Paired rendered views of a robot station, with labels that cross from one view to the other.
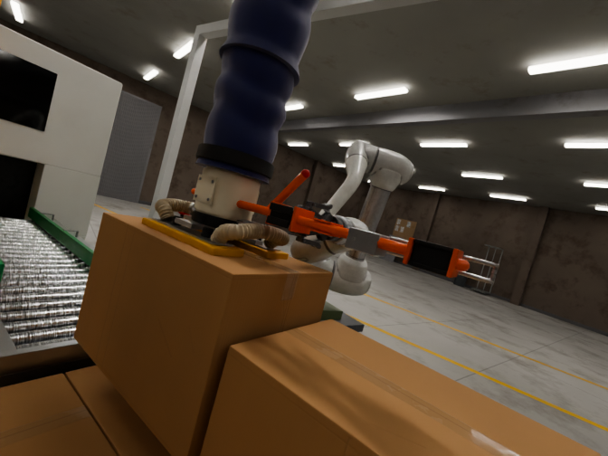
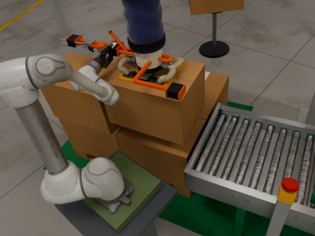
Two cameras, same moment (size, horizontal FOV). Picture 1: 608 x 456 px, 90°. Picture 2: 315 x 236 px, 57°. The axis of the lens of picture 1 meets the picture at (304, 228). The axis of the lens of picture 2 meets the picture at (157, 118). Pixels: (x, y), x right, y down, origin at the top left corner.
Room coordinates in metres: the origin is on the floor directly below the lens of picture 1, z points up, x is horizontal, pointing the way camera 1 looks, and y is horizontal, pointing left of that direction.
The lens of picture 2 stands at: (2.47, 0.21, 2.17)
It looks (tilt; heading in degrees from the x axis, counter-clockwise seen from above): 44 degrees down; 179
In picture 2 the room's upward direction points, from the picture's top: 10 degrees counter-clockwise
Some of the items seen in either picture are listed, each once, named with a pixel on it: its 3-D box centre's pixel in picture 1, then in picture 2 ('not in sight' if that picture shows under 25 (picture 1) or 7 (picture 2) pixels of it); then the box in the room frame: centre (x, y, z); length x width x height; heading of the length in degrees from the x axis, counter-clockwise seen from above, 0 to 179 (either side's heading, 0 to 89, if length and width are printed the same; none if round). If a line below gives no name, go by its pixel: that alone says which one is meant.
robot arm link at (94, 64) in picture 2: (337, 230); (93, 68); (0.94, -0.10, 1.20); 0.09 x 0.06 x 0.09; 56
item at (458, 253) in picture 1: (433, 257); (74, 40); (0.56, -0.24, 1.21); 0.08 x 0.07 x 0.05; 55
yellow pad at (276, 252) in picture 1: (241, 236); (144, 77); (0.98, 0.19, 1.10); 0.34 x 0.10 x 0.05; 55
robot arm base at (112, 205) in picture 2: not in sight; (114, 192); (1.59, -0.08, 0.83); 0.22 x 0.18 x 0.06; 44
